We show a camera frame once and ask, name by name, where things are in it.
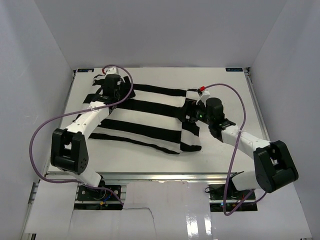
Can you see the black white striped pillowcase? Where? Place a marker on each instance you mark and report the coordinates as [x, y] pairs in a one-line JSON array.
[[150, 119]]

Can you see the right blue corner label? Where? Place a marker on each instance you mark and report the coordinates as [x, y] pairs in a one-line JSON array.
[[234, 69]]

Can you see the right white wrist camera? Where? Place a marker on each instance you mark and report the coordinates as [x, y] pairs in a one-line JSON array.
[[204, 94]]

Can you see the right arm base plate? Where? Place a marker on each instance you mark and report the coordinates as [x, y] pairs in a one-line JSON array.
[[216, 194]]

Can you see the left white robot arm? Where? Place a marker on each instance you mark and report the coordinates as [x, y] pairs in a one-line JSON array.
[[69, 151]]

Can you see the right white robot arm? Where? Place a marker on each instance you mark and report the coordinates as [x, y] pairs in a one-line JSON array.
[[274, 167]]

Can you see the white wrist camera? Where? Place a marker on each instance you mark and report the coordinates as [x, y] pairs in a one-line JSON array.
[[110, 70], [204, 94]]

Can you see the aluminium table frame rail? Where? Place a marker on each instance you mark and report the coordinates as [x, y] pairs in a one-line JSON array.
[[247, 73]]

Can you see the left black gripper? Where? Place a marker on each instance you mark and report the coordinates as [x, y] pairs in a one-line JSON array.
[[127, 91]]

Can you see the left blue corner label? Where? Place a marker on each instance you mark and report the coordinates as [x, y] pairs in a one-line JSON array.
[[85, 70]]

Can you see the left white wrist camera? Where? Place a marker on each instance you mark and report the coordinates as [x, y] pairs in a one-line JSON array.
[[110, 70]]

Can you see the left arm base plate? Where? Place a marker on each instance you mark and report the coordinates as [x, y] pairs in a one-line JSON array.
[[95, 199]]

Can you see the blue corner label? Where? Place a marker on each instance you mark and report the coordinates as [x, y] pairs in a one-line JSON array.
[[85, 70], [234, 69]]

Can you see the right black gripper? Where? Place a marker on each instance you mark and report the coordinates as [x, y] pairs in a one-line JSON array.
[[190, 107]]

